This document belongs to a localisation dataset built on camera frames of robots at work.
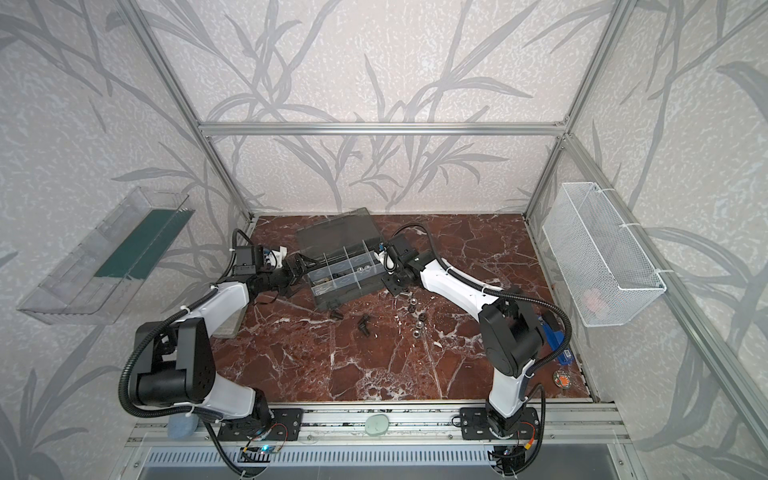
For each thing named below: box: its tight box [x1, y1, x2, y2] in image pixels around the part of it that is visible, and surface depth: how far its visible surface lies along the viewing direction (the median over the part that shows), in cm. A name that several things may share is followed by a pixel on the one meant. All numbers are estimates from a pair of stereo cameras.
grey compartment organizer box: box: [296, 207, 386, 311], surface depth 104 cm
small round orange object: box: [553, 370, 571, 390], surface depth 82 cm
